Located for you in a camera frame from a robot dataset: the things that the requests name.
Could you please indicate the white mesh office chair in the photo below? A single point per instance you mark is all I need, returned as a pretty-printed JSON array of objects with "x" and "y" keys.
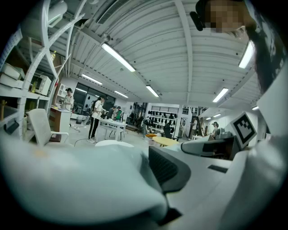
[{"x": 40, "y": 125}]

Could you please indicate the person's printed white shirt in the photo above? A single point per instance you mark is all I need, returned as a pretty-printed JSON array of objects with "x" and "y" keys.
[{"x": 273, "y": 105}]

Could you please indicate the wooden cabinet with white top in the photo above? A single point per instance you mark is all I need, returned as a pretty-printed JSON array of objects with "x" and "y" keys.
[{"x": 60, "y": 119}]

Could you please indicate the dark glass window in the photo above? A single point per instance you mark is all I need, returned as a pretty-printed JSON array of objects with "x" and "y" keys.
[{"x": 82, "y": 96}]

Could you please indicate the yellow bottle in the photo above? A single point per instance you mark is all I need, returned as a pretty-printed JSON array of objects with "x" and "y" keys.
[{"x": 53, "y": 56}]

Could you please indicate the ceiling spotlight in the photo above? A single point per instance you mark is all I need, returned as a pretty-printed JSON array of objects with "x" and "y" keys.
[{"x": 81, "y": 23}]

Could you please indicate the long ceiling light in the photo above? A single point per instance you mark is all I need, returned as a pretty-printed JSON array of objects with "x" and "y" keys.
[
  {"x": 118, "y": 57},
  {"x": 220, "y": 95},
  {"x": 152, "y": 91},
  {"x": 121, "y": 94},
  {"x": 246, "y": 55},
  {"x": 91, "y": 79}
]

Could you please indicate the person's head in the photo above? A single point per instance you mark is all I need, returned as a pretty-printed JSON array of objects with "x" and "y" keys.
[{"x": 227, "y": 15}]

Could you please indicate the white metal shelf rack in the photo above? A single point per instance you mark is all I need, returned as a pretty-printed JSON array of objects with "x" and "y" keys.
[{"x": 24, "y": 93}]

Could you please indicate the black head-worn camera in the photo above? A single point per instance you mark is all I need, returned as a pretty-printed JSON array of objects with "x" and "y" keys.
[{"x": 198, "y": 20}]

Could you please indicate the white flat box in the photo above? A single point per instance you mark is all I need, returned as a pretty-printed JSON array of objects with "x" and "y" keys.
[{"x": 12, "y": 72}]

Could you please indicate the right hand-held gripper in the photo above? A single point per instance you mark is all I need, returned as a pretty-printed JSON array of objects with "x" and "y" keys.
[{"x": 244, "y": 129}]

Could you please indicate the black office chair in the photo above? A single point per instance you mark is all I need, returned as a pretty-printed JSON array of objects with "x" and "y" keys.
[{"x": 167, "y": 131}]

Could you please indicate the clear storage bin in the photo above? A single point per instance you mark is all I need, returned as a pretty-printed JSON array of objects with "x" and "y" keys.
[{"x": 11, "y": 128}]

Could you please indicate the brown bag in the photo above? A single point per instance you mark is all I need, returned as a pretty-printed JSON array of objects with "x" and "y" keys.
[{"x": 55, "y": 138}]

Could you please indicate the white round table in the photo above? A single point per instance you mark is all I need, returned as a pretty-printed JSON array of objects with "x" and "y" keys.
[{"x": 114, "y": 143}]

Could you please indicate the wall shelf with black items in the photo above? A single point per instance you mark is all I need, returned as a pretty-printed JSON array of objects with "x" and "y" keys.
[{"x": 162, "y": 116}]

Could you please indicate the ceiling air vent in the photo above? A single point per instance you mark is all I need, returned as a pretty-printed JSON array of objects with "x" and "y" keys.
[{"x": 112, "y": 10}]

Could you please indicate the round wooden table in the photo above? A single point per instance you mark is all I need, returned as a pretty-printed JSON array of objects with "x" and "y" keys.
[{"x": 165, "y": 141}]

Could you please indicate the ceiling dome sensor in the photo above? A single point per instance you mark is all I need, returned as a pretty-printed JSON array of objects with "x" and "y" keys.
[{"x": 106, "y": 37}]

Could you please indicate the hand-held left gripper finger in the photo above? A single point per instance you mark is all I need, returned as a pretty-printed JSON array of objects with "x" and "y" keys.
[{"x": 202, "y": 191}]

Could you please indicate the clear bin with orange contents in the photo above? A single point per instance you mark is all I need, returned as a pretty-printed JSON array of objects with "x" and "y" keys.
[{"x": 150, "y": 135}]

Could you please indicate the white toaster oven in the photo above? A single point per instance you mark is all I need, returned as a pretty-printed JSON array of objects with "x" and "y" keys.
[{"x": 42, "y": 85}]

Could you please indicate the white rectangular table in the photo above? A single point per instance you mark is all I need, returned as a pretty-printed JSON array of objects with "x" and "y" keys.
[{"x": 112, "y": 123}]

